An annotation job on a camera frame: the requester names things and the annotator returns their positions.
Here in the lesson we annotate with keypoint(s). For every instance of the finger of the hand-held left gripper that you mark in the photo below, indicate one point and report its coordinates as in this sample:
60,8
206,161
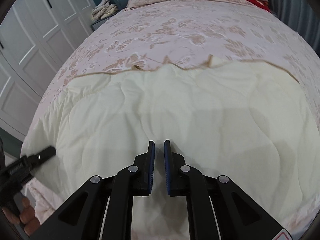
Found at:
42,153

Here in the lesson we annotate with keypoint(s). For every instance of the person's left hand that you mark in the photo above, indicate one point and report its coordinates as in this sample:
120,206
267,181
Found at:
27,217

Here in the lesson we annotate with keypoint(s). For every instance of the cream quilted jacket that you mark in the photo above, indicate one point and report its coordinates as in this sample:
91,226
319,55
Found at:
175,110

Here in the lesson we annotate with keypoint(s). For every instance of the white panelled wardrobe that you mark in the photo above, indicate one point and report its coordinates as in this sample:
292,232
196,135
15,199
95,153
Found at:
37,35

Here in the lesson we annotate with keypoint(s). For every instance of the dark nightstand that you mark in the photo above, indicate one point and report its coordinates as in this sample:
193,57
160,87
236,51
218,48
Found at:
98,23

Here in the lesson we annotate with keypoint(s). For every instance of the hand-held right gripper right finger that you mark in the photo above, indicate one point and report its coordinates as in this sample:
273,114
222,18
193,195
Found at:
167,167

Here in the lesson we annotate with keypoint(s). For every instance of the pile of cream clothes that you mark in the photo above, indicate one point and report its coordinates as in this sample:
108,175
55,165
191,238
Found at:
103,10

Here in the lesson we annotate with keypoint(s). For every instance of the grey curtain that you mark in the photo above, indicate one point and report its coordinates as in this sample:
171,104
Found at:
295,7

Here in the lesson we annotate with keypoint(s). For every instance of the pink floral bed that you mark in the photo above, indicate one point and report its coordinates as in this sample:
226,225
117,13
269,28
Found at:
175,30

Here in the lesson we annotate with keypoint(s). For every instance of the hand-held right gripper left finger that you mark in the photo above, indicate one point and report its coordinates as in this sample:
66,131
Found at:
151,167

